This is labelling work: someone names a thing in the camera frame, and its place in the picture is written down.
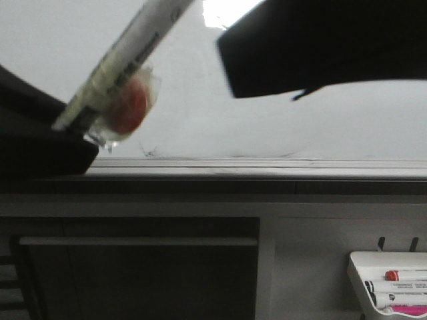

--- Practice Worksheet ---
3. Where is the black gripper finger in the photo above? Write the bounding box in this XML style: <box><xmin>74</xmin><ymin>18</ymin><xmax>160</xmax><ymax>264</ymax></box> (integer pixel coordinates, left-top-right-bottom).
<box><xmin>217</xmin><ymin>1</ymin><xmax>426</xmax><ymax>98</ymax></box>
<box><xmin>1</xmin><ymin>67</ymin><xmax>99</xmax><ymax>181</ymax></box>

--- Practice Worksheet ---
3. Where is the white black whiteboard marker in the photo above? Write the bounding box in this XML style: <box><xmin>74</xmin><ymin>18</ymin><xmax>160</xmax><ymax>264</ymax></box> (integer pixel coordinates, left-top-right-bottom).
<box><xmin>52</xmin><ymin>1</ymin><xmax>192</xmax><ymax>131</ymax></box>

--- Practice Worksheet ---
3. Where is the white whiteboard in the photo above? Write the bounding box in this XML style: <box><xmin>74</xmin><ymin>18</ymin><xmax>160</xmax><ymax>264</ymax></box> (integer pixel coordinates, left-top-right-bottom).
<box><xmin>1</xmin><ymin>1</ymin><xmax>426</xmax><ymax>161</ymax></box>

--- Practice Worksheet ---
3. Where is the grey whiteboard tray ledge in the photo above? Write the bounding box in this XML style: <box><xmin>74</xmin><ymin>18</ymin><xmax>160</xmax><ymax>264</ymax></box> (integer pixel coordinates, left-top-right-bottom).
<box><xmin>86</xmin><ymin>157</ymin><xmax>426</xmax><ymax>181</ymax></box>

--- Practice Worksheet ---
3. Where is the red magnet in clear tape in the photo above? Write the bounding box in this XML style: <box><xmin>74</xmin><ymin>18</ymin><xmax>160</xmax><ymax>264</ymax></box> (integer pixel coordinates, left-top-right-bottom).
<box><xmin>87</xmin><ymin>65</ymin><xmax>161</xmax><ymax>149</ymax></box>

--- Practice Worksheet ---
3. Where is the red capped marker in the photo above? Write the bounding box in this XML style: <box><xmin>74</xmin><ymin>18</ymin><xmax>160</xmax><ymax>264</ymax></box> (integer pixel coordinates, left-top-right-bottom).
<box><xmin>383</xmin><ymin>269</ymin><xmax>427</xmax><ymax>281</ymax></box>

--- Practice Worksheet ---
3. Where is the black capped marker upper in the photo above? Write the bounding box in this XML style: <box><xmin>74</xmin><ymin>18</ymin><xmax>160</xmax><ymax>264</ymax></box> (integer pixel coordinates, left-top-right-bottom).
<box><xmin>364</xmin><ymin>281</ymin><xmax>426</xmax><ymax>293</ymax></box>

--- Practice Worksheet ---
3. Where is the black capped marker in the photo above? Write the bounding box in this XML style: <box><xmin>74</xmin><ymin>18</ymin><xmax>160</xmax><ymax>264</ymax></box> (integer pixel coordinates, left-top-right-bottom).
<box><xmin>369</xmin><ymin>292</ymin><xmax>426</xmax><ymax>309</ymax></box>
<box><xmin>364</xmin><ymin>281</ymin><xmax>426</xmax><ymax>293</ymax></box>

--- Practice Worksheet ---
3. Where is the white marker holder tray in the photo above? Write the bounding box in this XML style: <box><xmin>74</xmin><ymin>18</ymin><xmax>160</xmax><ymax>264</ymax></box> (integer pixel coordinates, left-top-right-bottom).
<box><xmin>348</xmin><ymin>251</ymin><xmax>426</xmax><ymax>319</ymax></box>

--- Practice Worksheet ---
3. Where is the black capped marker lower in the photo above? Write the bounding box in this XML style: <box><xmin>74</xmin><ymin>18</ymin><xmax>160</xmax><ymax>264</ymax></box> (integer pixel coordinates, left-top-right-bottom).
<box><xmin>369</xmin><ymin>292</ymin><xmax>426</xmax><ymax>309</ymax></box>

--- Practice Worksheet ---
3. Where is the pink eraser block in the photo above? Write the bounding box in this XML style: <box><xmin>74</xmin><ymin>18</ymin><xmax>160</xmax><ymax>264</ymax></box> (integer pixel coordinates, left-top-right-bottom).
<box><xmin>391</xmin><ymin>305</ymin><xmax>427</xmax><ymax>316</ymax></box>

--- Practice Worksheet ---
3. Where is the black wall hook left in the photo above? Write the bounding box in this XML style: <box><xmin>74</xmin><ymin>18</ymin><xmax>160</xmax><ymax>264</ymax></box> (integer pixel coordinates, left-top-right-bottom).
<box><xmin>376</xmin><ymin>236</ymin><xmax>386</xmax><ymax>252</ymax></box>

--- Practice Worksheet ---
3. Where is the black wall hook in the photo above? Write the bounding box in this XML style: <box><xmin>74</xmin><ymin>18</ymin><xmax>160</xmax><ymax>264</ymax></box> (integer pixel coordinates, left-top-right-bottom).
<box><xmin>409</xmin><ymin>237</ymin><xmax>419</xmax><ymax>252</ymax></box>
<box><xmin>376</xmin><ymin>236</ymin><xmax>386</xmax><ymax>252</ymax></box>

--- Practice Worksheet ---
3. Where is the black wall hook right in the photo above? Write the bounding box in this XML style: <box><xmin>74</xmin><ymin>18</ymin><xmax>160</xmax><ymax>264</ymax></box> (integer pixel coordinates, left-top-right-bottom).
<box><xmin>409</xmin><ymin>237</ymin><xmax>419</xmax><ymax>252</ymax></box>

